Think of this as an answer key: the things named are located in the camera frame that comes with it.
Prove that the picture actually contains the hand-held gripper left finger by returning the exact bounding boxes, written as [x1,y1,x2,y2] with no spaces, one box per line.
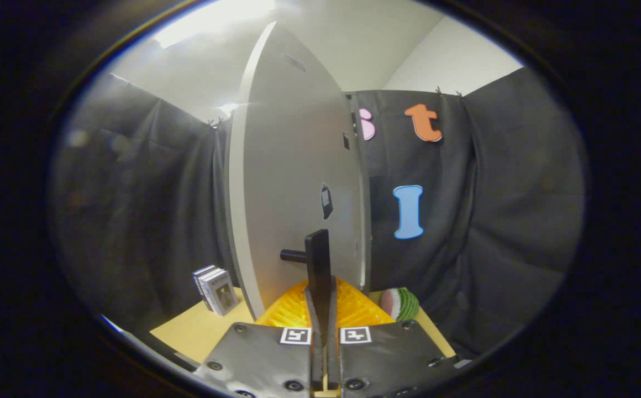
[196,279,325,398]

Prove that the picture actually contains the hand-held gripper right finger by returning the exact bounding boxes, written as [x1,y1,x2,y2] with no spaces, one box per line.
[325,276,457,398]

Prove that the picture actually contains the dark grey shoe cabinet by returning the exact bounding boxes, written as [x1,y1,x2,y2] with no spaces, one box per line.
[347,93,375,292]

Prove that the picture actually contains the white shoe cabinet door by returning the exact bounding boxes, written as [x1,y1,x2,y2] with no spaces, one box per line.
[227,21,366,322]

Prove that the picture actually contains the watermelon slice toy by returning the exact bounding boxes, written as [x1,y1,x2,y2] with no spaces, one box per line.
[380,287,420,323]

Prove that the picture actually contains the grey cover book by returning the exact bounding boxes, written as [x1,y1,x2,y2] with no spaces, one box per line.
[201,269,240,317]

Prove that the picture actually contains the blue cover book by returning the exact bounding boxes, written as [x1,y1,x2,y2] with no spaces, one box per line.
[192,265,216,310]

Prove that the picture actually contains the black backdrop cloth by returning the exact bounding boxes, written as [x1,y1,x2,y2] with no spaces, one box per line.
[50,66,587,360]

